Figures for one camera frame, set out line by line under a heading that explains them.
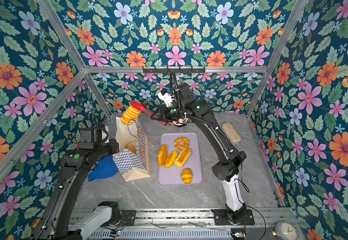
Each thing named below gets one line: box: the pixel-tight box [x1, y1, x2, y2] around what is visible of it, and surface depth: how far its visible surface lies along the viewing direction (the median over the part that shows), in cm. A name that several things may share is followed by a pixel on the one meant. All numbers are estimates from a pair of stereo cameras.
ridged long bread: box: [121, 105, 141, 126], surface depth 73 cm
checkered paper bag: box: [112, 116, 151, 182], surface depth 80 cm
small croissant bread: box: [181, 167, 193, 184], surface depth 87 cm
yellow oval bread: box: [165, 150, 178, 169], surface depth 92 cm
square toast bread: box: [174, 147, 192, 168], surface depth 93 cm
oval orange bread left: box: [157, 144, 168, 167], surface depth 92 cm
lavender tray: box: [157, 132, 203, 186], surface depth 92 cm
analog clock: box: [275, 221, 299, 240], surface depth 68 cm
